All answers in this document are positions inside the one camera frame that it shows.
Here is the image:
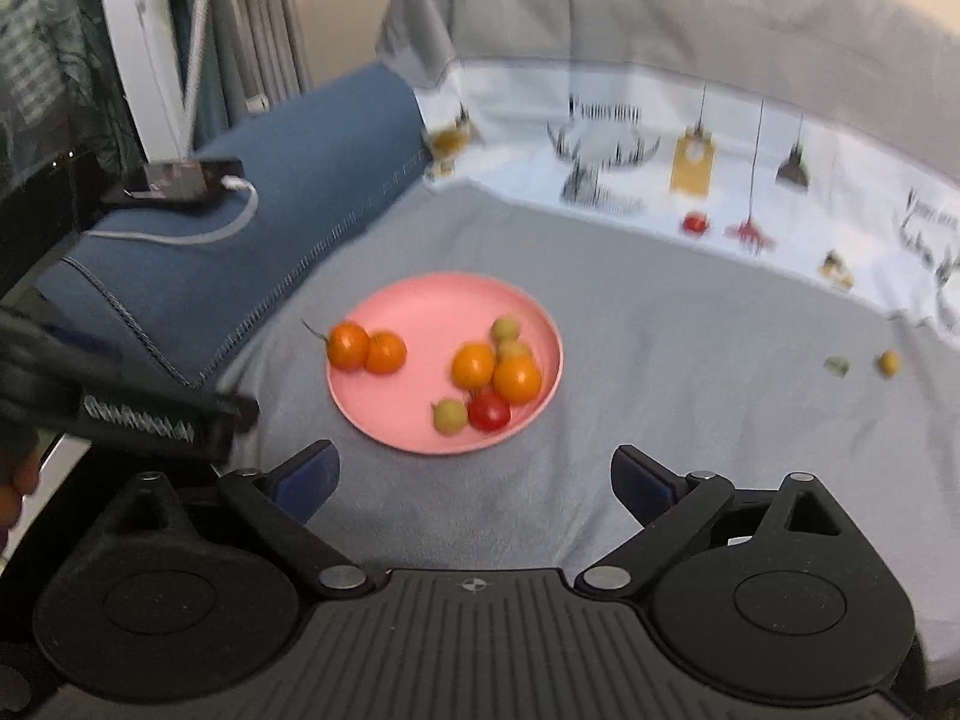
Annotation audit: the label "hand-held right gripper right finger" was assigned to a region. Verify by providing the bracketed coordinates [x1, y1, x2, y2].
[574, 444, 857, 602]

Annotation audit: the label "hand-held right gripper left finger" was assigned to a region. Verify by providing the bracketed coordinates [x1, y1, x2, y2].
[105, 439, 372, 602]

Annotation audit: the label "orange tomato top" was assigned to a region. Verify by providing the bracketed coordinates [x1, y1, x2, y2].
[451, 343, 497, 391]
[302, 319, 371, 371]

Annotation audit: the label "large red cherry tomato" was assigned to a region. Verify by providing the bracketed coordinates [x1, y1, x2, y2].
[467, 394, 512, 432]

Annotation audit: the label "pink plate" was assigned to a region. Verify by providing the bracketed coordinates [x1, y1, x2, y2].
[326, 272, 565, 455]

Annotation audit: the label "person's left hand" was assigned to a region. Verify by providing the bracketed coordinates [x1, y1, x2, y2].
[0, 431, 43, 552]

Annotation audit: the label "grey printed bedsheet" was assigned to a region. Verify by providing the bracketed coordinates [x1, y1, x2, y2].
[217, 0, 960, 691]

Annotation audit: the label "black furniture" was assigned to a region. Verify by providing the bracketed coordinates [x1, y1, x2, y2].
[0, 148, 107, 297]

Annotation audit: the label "black phone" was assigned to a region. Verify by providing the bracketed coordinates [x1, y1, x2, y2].
[101, 157, 245, 211]

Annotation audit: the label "hanging patterned clothes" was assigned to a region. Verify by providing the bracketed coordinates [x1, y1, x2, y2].
[0, 0, 145, 192]

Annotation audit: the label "white rod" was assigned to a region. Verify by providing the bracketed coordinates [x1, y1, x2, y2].
[182, 0, 212, 115]

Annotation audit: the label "grey curtain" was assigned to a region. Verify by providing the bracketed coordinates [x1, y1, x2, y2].
[202, 0, 314, 121]

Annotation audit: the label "white charging cable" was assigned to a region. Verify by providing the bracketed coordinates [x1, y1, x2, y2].
[85, 175, 260, 246]

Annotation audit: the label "white curved frame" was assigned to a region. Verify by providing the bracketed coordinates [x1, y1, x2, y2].
[94, 0, 197, 166]

